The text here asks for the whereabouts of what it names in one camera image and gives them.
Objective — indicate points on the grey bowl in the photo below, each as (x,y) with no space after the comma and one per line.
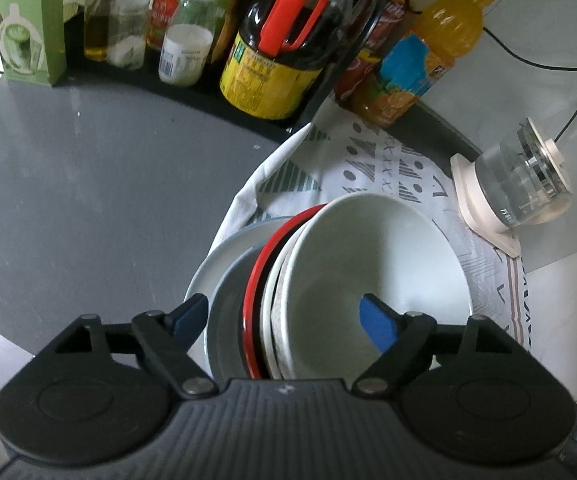
(226,320)

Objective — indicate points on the white plate with blue print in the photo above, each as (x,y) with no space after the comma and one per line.
(218,257)

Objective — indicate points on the large soy sauce jug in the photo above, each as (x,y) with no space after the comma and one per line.
(268,80)

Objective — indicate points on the plain white bowl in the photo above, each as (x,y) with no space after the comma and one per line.
(368,250)

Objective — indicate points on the orange juice bottle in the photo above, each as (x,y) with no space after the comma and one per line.
(443,25)

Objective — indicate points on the white patterned cloth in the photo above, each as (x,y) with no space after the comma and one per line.
(368,160)

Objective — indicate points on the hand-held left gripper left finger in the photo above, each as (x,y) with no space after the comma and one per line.
(191,317)

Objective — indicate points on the red label cola bottle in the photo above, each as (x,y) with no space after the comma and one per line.
(363,67)

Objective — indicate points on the green carton box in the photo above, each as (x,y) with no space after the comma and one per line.
(23,35)

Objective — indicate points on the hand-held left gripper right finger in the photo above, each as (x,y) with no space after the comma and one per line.
(378,322)

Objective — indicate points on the brown sauce bottle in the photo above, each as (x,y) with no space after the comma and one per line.
(228,25)

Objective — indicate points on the white cap plastic bottle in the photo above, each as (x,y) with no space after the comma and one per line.
(183,55)

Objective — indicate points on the small glass jar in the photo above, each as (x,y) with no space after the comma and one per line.
(126,50)

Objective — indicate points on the cooking oil bottle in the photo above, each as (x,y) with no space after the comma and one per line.
(96,35)

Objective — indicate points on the red label sauce bottle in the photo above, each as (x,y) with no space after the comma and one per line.
(161,15)

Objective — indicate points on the white bowl with speckled rim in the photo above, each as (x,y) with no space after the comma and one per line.
(274,320)

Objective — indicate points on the black shelf rack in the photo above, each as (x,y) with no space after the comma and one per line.
(178,95)

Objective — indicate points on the red and black bowl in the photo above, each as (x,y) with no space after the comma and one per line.
(251,285)

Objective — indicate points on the beige kettle base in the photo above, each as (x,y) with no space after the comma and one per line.
(467,200)

